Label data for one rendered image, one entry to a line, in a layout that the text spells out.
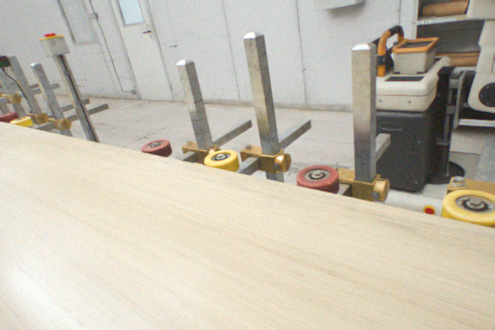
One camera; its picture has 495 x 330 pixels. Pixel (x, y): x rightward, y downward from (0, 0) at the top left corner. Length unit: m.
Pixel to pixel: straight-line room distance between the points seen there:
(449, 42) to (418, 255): 2.93
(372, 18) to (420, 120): 2.02
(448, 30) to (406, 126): 1.82
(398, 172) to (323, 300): 1.32
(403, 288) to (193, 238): 0.30
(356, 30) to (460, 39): 0.87
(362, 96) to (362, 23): 2.83
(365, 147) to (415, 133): 0.88
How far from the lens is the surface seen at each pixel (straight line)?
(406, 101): 1.55
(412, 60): 1.67
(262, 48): 0.79
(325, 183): 0.60
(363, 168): 0.74
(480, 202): 0.57
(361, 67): 0.67
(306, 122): 1.07
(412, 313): 0.41
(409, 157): 1.64
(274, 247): 0.49
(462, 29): 3.30
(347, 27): 3.54
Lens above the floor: 1.22
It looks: 26 degrees down
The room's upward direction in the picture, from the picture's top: 10 degrees counter-clockwise
